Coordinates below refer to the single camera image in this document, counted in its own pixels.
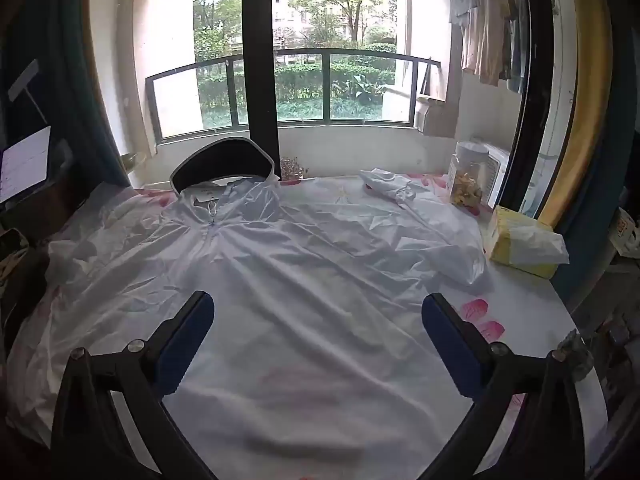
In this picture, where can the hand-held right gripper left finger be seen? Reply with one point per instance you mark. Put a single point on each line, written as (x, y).
(185, 341)

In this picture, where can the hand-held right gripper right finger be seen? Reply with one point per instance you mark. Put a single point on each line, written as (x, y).
(450, 351)

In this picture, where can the white hooded jacket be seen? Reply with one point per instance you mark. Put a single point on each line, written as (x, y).
(300, 270)

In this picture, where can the pink floral tablecloth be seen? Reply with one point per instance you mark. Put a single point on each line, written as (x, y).
(525, 310)

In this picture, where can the yellow tissue box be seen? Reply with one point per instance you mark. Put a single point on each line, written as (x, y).
(505, 245)

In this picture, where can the grey crumpled cloth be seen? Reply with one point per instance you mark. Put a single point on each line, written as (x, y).
(575, 355)

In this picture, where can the dark cloth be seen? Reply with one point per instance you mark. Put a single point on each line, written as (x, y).
(20, 270)

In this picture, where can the white air conditioner unit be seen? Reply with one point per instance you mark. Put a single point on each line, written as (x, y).
(500, 170)

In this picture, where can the metal bowl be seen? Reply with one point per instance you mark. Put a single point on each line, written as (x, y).
(132, 160)

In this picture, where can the dried flower pot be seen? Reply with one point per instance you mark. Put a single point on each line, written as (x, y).
(292, 169)

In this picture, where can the plain cardboard box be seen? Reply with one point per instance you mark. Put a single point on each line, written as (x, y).
(437, 117)

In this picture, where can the teal curtain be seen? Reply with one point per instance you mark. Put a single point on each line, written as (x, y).
(75, 85)

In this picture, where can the gold curtain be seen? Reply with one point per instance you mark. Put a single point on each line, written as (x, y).
(585, 85)

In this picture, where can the white flat mop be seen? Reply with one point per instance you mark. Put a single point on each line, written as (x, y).
(22, 80)

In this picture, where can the dark hanging garment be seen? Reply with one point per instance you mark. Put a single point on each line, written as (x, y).
(517, 45)

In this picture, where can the beige hanging garment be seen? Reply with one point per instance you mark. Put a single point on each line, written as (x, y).
(487, 35)

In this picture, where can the black balcony railing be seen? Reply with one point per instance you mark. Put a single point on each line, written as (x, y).
(325, 52)

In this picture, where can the black window frame post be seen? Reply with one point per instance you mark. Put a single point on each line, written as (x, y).
(260, 60)
(537, 60)

